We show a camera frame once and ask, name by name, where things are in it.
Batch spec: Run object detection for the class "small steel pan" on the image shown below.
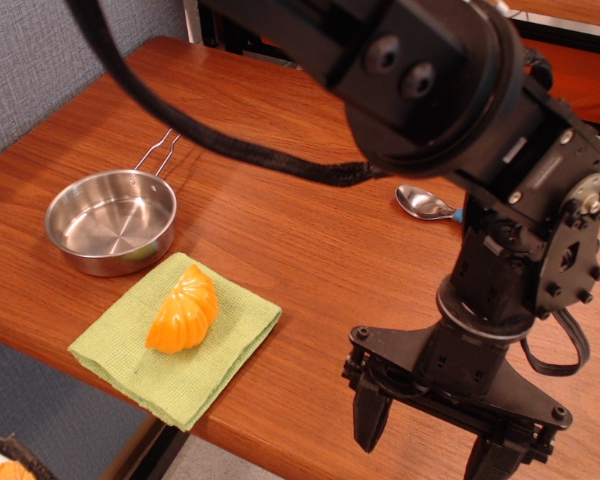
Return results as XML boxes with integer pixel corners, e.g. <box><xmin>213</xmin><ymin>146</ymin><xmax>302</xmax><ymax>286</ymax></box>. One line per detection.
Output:
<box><xmin>44</xmin><ymin>129</ymin><xmax>180</xmax><ymax>278</ymax></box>

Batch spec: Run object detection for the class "black braided cable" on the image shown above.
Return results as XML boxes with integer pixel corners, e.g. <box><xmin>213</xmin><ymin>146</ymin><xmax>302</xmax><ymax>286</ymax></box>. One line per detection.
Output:
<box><xmin>65</xmin><ymin>0</ymin><xmax>391</xmax><ymax>188</ymax></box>

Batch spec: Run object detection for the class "orange plastic fruit slice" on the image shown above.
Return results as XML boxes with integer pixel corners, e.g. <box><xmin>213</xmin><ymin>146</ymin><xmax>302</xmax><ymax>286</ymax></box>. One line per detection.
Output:
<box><xmin>145</xmin><ymin>264</ymin><xmax>219</xmax><ymax>354</ymax></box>

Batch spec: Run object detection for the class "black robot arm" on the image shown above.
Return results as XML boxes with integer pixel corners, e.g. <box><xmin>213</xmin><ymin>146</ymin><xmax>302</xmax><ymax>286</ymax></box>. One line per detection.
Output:
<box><xmin>212</xmin><ymin>1</ymin><xmax>600</xmax><ymax>479</ymax></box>

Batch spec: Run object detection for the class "green folded cloth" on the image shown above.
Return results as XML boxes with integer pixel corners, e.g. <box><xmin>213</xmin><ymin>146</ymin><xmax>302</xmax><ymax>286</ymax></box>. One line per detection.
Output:
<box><xmin>69</xmin><ymin>253</ymin><xmax>282</xmax><ymax>431</ymax></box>

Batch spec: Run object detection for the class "orange object at bottom left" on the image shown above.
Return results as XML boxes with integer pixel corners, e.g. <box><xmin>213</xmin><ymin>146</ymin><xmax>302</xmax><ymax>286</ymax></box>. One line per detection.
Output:
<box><xmin>0</xmin><ymin>461</ymin><xmax>36</xmax><ymax>480</ymax></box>

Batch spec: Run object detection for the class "blue handled metal spoon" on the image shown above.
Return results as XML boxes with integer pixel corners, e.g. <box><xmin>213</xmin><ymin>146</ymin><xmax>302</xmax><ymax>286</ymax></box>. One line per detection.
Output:
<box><xmin>395</xmin><ymin>184</ymin><xmax>463</xmax><ymax>223</ymax></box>

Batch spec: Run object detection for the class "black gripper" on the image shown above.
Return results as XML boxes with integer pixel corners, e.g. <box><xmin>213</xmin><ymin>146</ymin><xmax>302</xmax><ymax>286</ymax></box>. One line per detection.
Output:
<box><xmin>343</xmin><ymin>288</ymin><xmax>573</xmax><ymax>480</ymax></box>

